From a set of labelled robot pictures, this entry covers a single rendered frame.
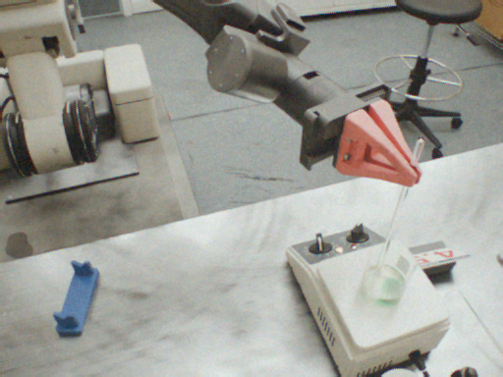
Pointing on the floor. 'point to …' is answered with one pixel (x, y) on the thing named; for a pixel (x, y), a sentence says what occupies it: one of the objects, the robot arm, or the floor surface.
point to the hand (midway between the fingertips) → (410, 175)
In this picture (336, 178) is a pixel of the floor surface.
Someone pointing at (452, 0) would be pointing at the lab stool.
